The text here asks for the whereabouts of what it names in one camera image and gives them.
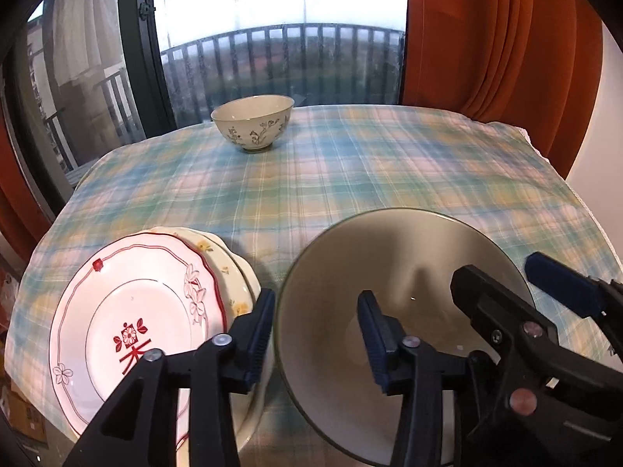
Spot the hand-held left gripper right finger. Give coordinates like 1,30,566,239
357,290,502,467

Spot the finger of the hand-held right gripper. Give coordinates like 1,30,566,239
526,252,623,336
452,265,623,443

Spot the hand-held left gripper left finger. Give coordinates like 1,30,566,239
63,288,276,467

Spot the yellow flower plate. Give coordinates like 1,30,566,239
214,238,266,454
148,226,262,453

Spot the cream floral bowl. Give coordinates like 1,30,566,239
210,95,295,154
275,207,536,467

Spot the white plate with red pattern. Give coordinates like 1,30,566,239
49,232,229,453

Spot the plaid tablecloth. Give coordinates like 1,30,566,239
5,104,609,467

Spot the cardboard box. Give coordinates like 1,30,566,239
5,374,49,446

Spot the orange curtain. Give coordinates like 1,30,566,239
401,0,604,181
0,117,54,263

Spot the black balcony railing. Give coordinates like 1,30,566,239
44,22,407,166

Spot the apartment building outside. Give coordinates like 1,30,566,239
26,14,50,122

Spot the white sheer curtain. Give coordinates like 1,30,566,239
51,0,120,86

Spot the dark green window frame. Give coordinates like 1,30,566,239
5,0,178,225

